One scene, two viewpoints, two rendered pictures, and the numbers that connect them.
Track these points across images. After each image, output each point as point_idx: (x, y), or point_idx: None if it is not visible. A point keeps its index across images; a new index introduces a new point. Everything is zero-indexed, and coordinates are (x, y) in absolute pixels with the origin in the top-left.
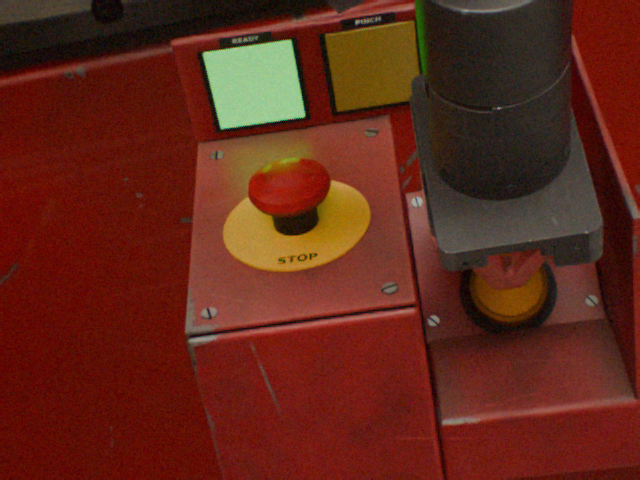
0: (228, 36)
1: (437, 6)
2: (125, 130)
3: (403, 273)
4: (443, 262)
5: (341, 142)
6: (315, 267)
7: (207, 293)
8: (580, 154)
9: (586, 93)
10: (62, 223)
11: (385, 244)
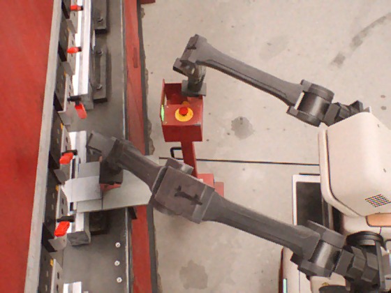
0: (160, 109)
1: (203, 74)
2: None
3: (196, 104)
4: (205, 95)
5: (168, 109)
6: (193, 112)
7: (194, 122)
8: None
9: (177, 83)
10: None
11: (190, 106)
